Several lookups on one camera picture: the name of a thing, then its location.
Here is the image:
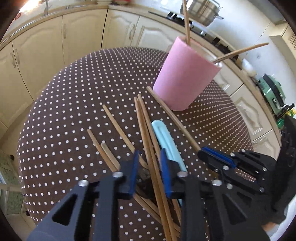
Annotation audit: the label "pale wooden chopstick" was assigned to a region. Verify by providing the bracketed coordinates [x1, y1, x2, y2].
[146, 86, 201, 152]

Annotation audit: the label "brown wooden chopstick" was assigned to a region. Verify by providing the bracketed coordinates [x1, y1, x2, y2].
[134, 97, 171, 240]
[136, 93, 183, 241]

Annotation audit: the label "green electric cooker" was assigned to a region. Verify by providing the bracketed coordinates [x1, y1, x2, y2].
[256, 74, 295, 120]

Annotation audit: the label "light wooden chopstick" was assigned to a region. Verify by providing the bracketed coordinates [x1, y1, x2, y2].
[102, 104, 149, 170]

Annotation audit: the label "brown polka dot tablecloth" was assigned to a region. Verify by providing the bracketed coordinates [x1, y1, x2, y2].
[17, 47, 253, 240]

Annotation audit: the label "pink cylindrical utensil holder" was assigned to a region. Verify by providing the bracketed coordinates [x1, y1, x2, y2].
[152, 37, 221, 111]

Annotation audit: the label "white bowl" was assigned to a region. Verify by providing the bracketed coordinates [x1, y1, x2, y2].
[241, 58, 257, 77]

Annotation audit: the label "long curved bamboo stick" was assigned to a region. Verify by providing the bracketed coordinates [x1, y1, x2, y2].
[212, 42, 269, 64]

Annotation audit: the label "black gas stove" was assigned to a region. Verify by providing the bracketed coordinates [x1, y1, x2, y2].
[149, 11, 233, 54]

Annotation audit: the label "stainless steel steamer pot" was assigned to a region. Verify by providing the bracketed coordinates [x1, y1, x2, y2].
[186, 0, 224, 27]

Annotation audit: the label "lower cream cabinets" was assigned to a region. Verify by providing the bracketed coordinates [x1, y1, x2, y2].
[1, 5, 280, 157]

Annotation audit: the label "light blue utensil handle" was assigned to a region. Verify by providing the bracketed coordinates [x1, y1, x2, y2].
[152, 120, 187, 171]

